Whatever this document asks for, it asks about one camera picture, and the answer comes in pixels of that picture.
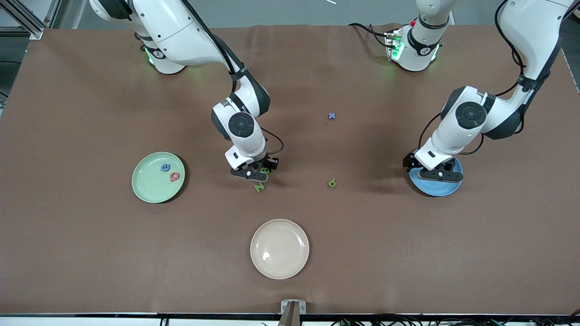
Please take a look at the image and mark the blue plate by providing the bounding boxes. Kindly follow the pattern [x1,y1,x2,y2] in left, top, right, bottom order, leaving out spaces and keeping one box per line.
[408,154,464,197]

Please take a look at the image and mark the cream plate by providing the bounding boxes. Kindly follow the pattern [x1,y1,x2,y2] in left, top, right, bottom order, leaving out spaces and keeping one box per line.
[250,219,310,280]

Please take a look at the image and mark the base box with green light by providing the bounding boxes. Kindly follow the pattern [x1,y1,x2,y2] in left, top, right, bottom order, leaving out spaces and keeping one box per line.
[385,28,405,62]

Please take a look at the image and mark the green plate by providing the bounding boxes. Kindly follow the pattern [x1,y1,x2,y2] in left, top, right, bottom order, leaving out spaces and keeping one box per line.
[131,152,186,204]

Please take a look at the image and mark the brown table mat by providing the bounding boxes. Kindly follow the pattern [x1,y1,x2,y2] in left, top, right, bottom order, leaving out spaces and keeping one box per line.
[0,24,580,316]

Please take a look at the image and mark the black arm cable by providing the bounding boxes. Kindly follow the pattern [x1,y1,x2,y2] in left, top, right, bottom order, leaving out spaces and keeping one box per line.
[417,0,528,157]
[181,0,285,158]

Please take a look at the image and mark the grey metal bracket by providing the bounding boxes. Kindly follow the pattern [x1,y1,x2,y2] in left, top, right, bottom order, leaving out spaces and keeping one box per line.
[280,300,307,326]

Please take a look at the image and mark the black base cable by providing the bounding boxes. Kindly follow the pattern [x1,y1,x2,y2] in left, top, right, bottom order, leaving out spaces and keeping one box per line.
[348,23,390,48]

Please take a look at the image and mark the aluminium frame profile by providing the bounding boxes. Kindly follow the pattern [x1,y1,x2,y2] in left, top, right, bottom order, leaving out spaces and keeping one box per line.
[44,0,75,29]
[0,0,46,40]

